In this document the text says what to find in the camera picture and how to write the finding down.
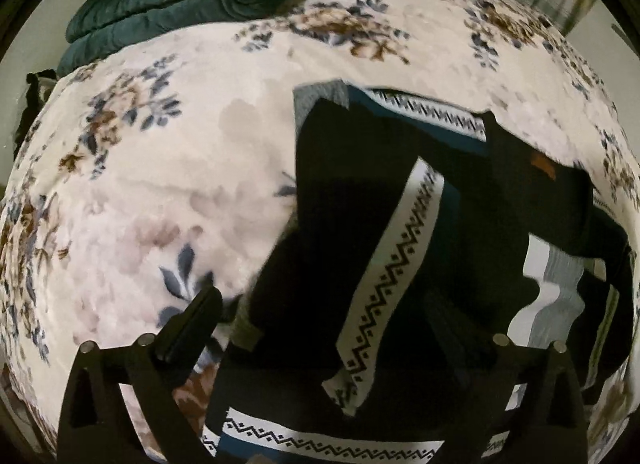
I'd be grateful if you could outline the black patterned knit sweater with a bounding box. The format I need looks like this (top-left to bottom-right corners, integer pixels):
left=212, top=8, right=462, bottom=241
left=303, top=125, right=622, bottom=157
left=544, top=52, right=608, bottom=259
left=200, top=80, right=638, bottom=464

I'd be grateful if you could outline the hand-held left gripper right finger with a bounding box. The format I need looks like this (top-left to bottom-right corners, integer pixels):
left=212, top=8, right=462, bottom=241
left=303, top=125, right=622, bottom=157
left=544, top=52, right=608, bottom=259
left=422, top=294, right=591, bottom=464

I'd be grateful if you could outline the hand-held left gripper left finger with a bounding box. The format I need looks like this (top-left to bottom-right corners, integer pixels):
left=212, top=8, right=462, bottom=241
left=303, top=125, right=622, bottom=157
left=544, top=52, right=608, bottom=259
left=56, top=286, right=224, bottom=464

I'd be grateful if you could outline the floral bed blanket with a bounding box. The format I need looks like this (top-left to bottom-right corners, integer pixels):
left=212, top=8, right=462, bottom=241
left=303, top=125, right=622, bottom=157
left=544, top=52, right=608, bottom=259
left=0, top=0, right=640, bottom=464

